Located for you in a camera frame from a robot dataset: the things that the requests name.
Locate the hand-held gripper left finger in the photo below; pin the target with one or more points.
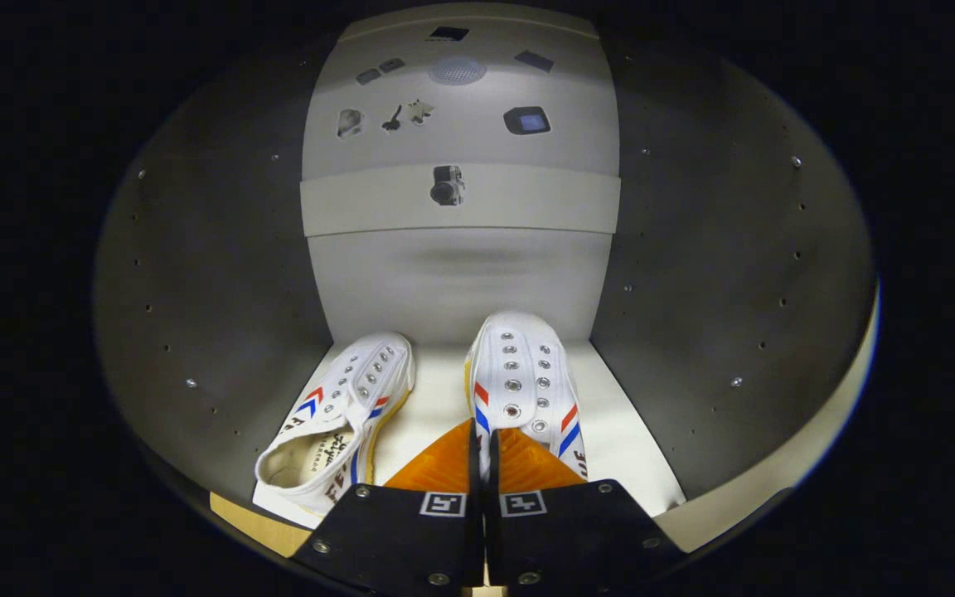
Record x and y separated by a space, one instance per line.
395 539

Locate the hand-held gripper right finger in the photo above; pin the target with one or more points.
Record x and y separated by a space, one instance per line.
569 531

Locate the white striped shoe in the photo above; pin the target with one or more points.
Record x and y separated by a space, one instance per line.
523 365
345 414

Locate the grey shoe cabinet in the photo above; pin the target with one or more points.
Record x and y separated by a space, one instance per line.
693 290

